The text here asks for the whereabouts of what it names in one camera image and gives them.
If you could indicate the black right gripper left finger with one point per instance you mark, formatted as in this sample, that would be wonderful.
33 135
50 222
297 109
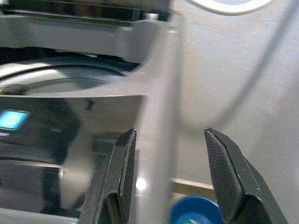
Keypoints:
112 186

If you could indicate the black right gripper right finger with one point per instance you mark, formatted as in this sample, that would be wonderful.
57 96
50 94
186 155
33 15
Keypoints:
231 182

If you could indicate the silver top-load washing machine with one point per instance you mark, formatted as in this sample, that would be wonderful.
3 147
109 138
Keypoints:
70 35

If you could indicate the blue plastic bucket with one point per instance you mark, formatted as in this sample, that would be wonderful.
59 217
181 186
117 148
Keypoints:
187 207

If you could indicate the blue washer panel button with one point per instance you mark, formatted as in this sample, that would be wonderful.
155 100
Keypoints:
11 119

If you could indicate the dark glass washer lid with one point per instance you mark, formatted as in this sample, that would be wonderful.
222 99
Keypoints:
70 10

